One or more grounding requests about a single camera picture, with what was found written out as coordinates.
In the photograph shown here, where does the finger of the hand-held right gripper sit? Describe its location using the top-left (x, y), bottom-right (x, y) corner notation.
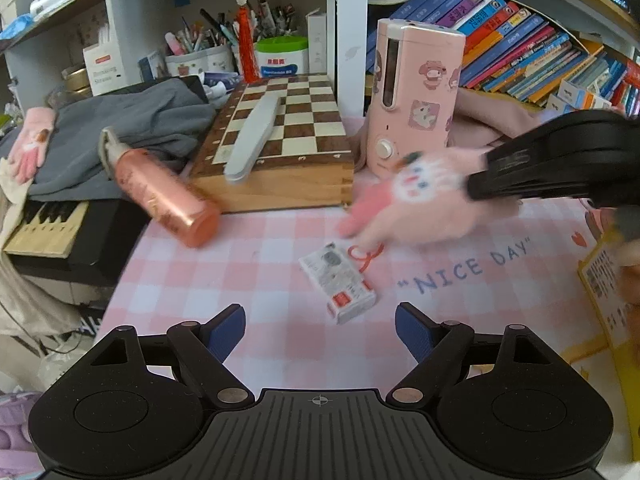
top-left (466, 167), bottom-right (640, 202)

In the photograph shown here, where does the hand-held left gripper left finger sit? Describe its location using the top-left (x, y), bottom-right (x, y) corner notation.
top-left (85, 304), bottom-right (255, 409)

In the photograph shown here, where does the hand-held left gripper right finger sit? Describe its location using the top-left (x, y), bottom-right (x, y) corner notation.
top-left (386, 302), bottom-right (558, 408)

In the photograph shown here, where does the small white paper box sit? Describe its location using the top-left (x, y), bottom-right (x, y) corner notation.
top-left (298, 241), bottom-right (377, 325)

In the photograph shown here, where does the yellow cardboard box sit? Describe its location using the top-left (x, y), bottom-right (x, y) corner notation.
top-left (577, 227), bottom-right (640, 357)

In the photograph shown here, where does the pink knit glove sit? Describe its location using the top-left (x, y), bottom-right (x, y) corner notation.
top-left (11, 106), bottom-right (57, 184)
top-left (339, 147), bottom-right (521, 256)

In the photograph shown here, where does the mauve cloth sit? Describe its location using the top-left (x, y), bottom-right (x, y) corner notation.
top-left (445, 87), bottom-right (556, 152)

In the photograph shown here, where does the row of leaning colourful books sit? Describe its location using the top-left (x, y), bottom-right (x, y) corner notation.
top-left (367, 0), bottom-right (640, 112)

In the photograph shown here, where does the pink metallic bottle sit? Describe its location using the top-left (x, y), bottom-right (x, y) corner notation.
top-left (98, 127), bottom-right (222, 249)

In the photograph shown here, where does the black electronic keyboard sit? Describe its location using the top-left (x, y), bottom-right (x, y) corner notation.
top-left (0, 199), bottom-right (151, 281)

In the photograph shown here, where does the pink cylindrical appliance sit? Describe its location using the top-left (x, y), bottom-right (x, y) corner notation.
top-left (365, 18), bottom-right (467, 177)

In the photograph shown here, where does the long grey case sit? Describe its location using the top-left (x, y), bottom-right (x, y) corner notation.
top-left (224, 95), bottom-right (283, 184)

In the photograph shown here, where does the cream tote bag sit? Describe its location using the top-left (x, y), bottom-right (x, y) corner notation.
top-left (0, 157), bottom-right (83, 341)

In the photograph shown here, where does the wooden chessboard box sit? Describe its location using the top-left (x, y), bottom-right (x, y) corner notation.
top-left (189, 74), bottom-right (356, 214)

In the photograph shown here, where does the grey garment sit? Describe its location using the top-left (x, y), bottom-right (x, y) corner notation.
top-left (0, 77), bottom-right (216, 202)

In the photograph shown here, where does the purple backpack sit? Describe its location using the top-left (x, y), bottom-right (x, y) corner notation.
top-left (0, 392), bottom-right (48, 476)

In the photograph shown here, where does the white blue tube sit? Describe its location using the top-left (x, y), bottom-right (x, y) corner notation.
top-left (202, 71), bottom-right (241, 100)

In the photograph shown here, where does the white wooden bookshelf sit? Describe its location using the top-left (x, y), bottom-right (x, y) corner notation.
top-left (0, 0), bottom-right (640, 121)

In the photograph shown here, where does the white pen cup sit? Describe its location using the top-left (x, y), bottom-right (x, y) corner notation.
top-left (165, 7), bottom-right (236, 79)

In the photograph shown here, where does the tall white carton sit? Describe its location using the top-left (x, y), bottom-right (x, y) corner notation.
top-left (306, 7), bottom-right (329, 76)

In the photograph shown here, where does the green-lidded white tub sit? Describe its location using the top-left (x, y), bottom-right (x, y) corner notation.
top-left (255, 36), bottom-right (309, 79)

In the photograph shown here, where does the red tassel ornament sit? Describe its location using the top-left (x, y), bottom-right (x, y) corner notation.
top-left (235, 0), bottom-right (262, 84)

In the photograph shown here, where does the white red-label box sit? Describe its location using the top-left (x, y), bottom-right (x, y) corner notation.
top-left (82, 42), bottom-right (132, 97)

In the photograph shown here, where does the round metal tin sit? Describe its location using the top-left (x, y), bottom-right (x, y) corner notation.
top-left (62, 64), bottom-right (94, 97)

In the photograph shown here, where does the blue plastic packet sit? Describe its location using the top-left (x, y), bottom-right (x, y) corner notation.
top-left (0, 14), bottom-right (35, 42)

